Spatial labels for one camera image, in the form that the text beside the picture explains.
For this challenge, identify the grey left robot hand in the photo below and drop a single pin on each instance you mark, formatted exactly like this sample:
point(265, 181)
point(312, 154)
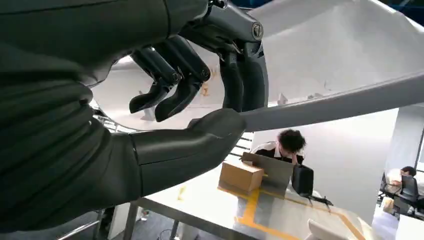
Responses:
point(82, 30)

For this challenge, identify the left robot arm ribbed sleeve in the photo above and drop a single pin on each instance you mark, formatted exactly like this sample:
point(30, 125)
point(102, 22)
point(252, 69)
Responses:
point(43, 149)

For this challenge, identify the steel bench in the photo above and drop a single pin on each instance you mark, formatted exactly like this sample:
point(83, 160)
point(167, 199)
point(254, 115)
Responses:
point(205, 205)

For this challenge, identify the brown cardboard box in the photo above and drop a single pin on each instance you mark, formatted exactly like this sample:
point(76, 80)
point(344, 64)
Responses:
point(240, 177)

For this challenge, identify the person at laptop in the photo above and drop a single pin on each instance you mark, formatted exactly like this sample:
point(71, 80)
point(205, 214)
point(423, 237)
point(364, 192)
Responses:
point(290, 142)

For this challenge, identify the grey laptop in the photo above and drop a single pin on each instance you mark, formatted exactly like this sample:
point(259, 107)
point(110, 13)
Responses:
point(275, 172)

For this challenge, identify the black soft bag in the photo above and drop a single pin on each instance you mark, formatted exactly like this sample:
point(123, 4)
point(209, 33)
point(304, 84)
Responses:
point(302, 180)

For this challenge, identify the white curved object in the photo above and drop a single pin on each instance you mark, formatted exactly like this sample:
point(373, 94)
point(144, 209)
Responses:
point(323, 232)

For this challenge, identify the person on office chair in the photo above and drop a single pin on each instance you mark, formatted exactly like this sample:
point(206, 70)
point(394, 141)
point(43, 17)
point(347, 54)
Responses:
point(399, 175)

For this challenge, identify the black office chair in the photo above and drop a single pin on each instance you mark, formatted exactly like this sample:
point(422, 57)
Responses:
point(408, 192)

